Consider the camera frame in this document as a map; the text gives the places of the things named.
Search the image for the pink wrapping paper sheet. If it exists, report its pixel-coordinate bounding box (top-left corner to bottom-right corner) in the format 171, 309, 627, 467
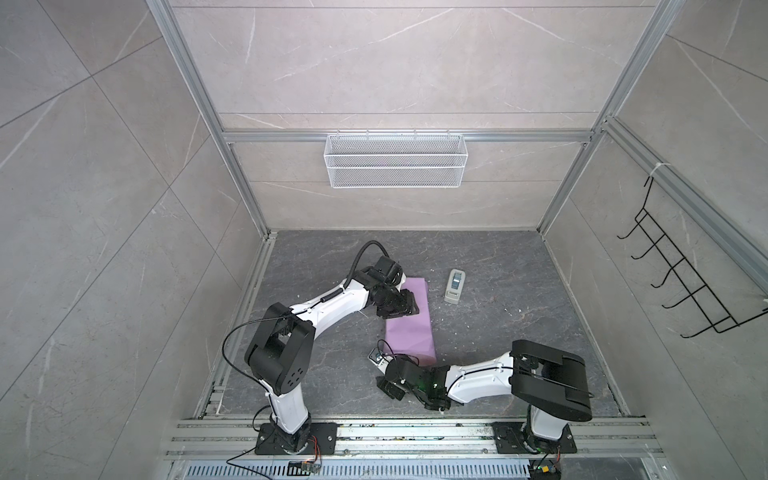
384, 277, 437, 366

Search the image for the grey tape dispenser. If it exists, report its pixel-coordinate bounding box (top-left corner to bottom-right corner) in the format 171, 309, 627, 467
444, 269, 466, 305

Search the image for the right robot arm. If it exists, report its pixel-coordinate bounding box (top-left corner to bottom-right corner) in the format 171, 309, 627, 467
369, 340, 593, 453

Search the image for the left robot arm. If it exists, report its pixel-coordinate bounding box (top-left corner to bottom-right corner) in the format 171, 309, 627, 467
244, 256, 418, 435

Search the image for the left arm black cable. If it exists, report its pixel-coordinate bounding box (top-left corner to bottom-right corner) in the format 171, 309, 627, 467
343, 240, 391, 289

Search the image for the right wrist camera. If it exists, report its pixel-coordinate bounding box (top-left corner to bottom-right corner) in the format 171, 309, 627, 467
368, 349, 389, 372

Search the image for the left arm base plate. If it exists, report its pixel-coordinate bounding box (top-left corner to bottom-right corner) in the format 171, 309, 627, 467
255, 420, 339, 456

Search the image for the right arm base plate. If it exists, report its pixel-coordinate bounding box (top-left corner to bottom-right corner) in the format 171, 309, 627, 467
491, 422, 578, 455

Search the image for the white wire mesh basket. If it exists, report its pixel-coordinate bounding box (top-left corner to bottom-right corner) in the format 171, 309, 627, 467
323, 133, 469, 189

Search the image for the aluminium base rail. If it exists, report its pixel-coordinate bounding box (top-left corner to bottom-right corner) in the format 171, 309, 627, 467
160, 416, 675, 479

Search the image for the black wire hook rack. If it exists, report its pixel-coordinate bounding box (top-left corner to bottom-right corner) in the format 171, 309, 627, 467
616, 176, 767, 339

